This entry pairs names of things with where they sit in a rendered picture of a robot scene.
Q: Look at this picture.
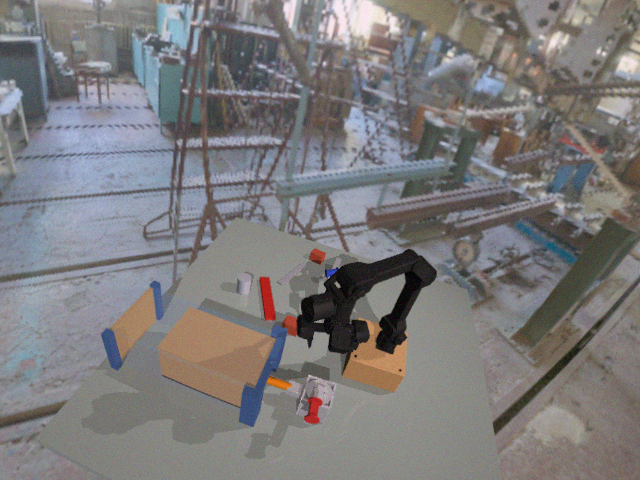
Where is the grey cylinder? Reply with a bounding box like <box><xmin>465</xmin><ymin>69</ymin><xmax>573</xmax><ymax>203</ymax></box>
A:
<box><xmin>236</xmin><ymin>274</ymin><xmax>252</xmax><ymax>295</ymax></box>

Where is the blue post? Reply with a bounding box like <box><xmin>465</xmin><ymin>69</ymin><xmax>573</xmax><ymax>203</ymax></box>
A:
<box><xmin>247</xmin><ymin>328</ymin><xmax>288</xmax><ymax>427</ymax></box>

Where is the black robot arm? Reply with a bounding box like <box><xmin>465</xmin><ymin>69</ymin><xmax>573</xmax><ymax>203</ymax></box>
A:
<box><xmin>301</xmin><ymin>249</ymin><xmax>437</xmax><ymax>354</ymax></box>

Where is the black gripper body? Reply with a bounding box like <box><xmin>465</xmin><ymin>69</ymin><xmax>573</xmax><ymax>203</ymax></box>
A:
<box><xmin>296</xmin><ymin>314</ymin><xmax>370</xmax><ymax>343</ymax></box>

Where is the grey flat bar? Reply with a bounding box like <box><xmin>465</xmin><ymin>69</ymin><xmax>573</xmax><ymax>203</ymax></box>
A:
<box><xmin>277</xmin><ymin>262</ymin><xmax>307</xmax><ymax>286</ymax></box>

